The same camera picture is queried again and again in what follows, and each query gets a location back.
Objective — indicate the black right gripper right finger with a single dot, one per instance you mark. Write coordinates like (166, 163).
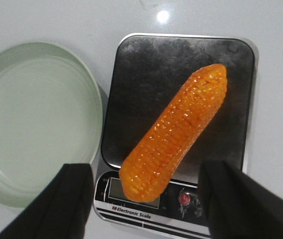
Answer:
(236, 206)

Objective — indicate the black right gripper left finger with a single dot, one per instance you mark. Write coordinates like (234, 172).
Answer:
(60, 211)

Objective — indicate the orange corn cob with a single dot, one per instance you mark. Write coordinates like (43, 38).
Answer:
(147, 170)

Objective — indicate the light green round plate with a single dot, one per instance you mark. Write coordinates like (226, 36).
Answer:
(50, 114)

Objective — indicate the black electronic kitchen scale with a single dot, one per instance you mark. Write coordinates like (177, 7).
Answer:
(148, 71)

